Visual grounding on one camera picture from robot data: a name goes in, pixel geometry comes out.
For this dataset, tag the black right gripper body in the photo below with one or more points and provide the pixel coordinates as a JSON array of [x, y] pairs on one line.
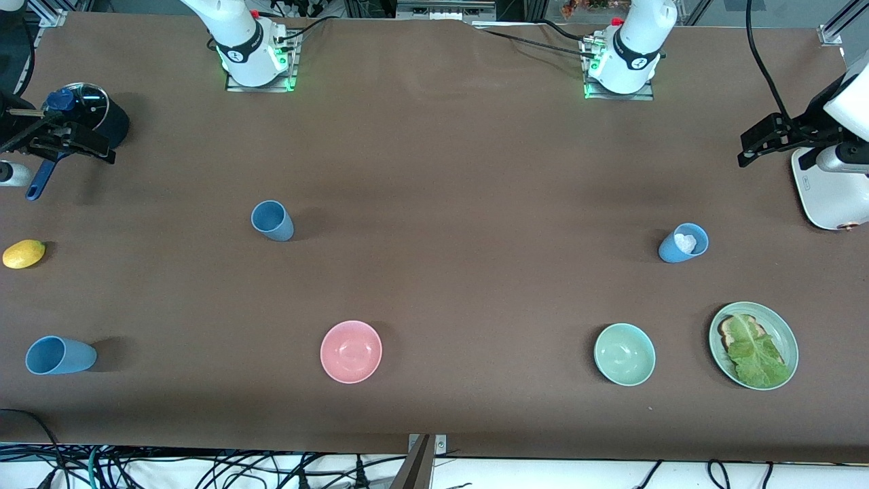
[[13, 128]]

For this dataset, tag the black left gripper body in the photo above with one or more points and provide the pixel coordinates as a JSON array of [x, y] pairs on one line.
[[809, 128]]

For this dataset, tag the blue cup with white filling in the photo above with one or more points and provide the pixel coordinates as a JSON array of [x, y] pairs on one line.
[[671, 251]]

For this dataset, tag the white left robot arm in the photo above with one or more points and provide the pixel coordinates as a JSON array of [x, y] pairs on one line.
[[635, 47]]

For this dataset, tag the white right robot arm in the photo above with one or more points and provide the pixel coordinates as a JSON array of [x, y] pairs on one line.
[[241, 47]]

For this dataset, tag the glass lid with blue knob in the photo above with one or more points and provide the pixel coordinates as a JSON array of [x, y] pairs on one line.
[[91, 102]]

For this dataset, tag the dark blue saucepan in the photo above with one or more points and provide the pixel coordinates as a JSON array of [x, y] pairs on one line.
[[115, 125]]

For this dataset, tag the white toaster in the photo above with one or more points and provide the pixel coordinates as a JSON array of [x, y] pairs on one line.
[[831, 204]]

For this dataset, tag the yellow lemon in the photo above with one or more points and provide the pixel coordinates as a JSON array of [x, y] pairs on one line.
[[24, 254]]

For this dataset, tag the white crumpled paper ball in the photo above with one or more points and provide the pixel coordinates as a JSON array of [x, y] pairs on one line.
[[684, 243]]

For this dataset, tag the toast slice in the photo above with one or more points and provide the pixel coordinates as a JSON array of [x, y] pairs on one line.
[[726, 333]]

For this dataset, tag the pale green plate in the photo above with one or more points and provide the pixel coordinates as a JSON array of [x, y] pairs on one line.
[[789, 339]]

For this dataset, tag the green lettuce leaf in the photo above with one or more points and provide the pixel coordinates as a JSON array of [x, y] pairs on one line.
[[757, 360]]

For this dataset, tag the orange artificial flowers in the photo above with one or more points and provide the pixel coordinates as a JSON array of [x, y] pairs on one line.
[[577, 8]]

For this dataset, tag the pale green bowl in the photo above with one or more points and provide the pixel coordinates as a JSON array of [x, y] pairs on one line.
[[624, 354]]

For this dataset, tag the brown table cloth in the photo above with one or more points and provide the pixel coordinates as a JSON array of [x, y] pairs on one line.
[[475, 170]]

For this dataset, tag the grey box behind table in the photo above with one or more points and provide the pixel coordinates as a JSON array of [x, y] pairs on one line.
[[445, 10]]

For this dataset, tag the pink bowl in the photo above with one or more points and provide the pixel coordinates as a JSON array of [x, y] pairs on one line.
[[351, 352]]

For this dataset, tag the aluminium frame profile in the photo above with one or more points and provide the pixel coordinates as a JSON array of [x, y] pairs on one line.
[[54, 13], [838, 30]]

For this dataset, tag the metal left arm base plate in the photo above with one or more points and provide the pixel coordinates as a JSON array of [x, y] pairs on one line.
[[618, 97]]

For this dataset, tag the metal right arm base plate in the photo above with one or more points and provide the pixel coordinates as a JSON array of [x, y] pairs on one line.
[[292, 64]]

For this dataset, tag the metal table edge bracket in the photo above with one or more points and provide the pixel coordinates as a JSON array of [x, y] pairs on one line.
[[441, 445]]

